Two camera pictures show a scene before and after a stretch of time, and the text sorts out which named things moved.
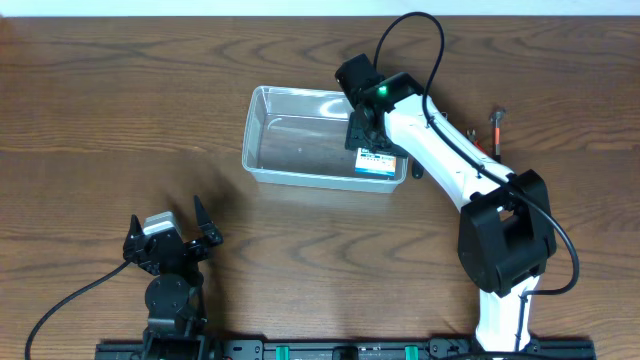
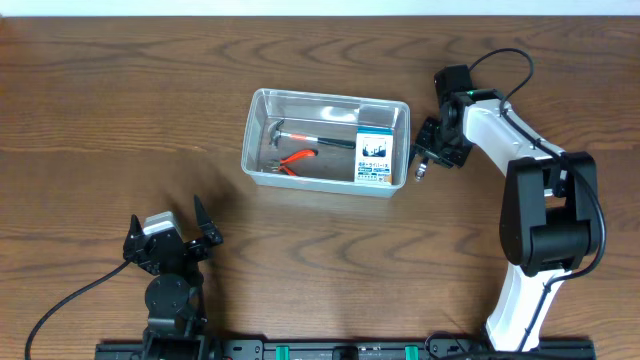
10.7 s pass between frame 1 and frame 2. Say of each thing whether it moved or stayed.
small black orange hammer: moved
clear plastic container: stayed
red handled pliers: moved
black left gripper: stayed
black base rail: stayed
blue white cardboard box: moved
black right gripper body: moved
